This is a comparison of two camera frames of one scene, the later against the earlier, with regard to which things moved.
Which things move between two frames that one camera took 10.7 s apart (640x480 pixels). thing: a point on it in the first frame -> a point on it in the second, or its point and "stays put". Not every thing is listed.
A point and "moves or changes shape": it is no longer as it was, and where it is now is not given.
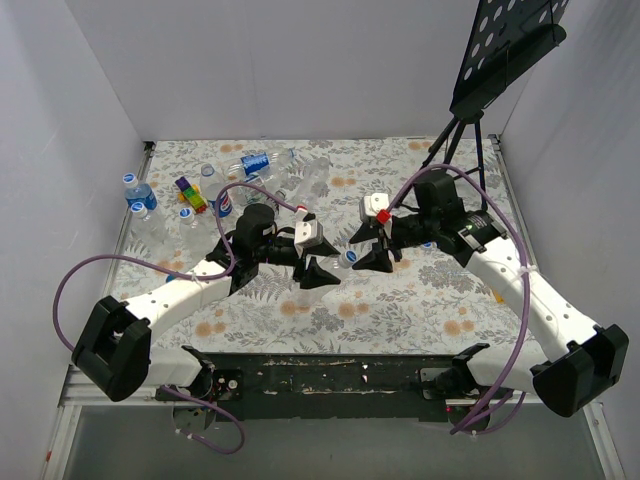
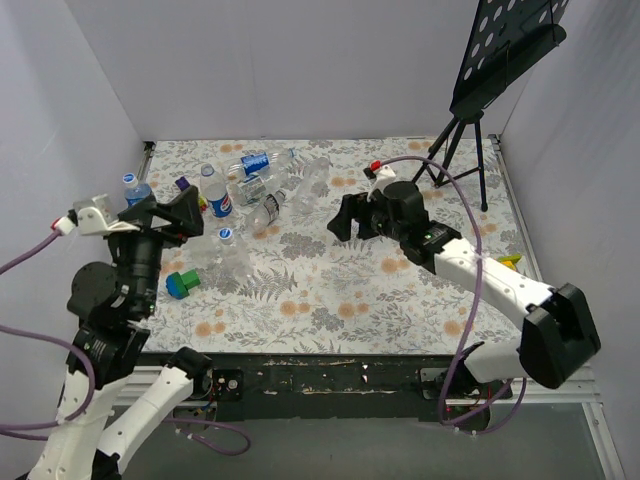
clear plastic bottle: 333,265 moves or changes shape
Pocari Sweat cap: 348,258 moves or changes shape
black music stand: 507,39 stays put
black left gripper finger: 317,277 -> 184,213
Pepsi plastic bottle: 211,184 stays put
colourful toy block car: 191,193 stays put
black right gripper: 386,243 -> 364,220
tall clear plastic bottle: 317,173 stays put
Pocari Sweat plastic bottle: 141,193 stays put
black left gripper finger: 323,248 -> 140,211
